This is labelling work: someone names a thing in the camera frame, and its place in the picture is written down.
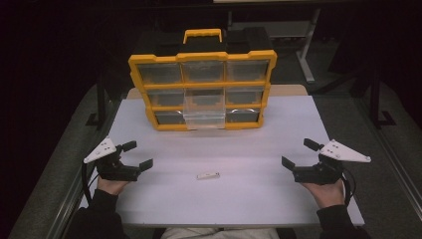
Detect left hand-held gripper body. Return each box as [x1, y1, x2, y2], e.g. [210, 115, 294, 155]
[83, 136, 141, 182]

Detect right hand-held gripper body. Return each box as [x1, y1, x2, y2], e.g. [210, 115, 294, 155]
[293, 138, 372, 186]

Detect person's left hand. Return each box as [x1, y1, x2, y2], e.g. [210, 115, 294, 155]
[97, 178, 130, 196]

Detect person's right hand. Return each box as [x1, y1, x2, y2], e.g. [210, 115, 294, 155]
[300, 180, 346, 210]

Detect black metal stand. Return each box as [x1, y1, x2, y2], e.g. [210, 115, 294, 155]
[85, 75, 111, 129]
[368, 72, 398, 129]

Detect small white oblong piece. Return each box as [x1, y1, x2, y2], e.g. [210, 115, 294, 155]
[196, 170, 221, 181]

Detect clear plastic drawer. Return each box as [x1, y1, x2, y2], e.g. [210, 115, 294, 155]
[182, 87, 228, 130]

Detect person's beige trouser lap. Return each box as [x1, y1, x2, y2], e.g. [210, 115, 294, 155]
[160, 227, 282, 239]

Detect yellow drawer organizer cabinet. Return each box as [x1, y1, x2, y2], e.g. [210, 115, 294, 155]
[127, 26, 279, 131]

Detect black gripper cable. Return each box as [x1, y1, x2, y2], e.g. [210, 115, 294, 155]
[340, 168, 357, 207]
[81, 162, 102, 204]

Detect white metal desk frame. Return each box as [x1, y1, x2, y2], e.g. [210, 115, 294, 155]
[228, 8, 321, 85]

